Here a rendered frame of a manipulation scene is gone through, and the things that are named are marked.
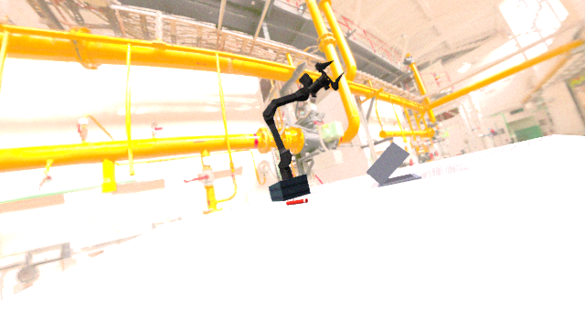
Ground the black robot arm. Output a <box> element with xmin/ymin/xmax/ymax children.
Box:
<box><xmin>262</xmin><ymin>72</ymin><xmax>321</xmax><ymax>180</ymax></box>

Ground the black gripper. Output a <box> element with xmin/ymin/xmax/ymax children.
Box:
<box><xmin>314</xmin><ymin>60</ymin><xmax>344</xmax><ymax>91</ymax></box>

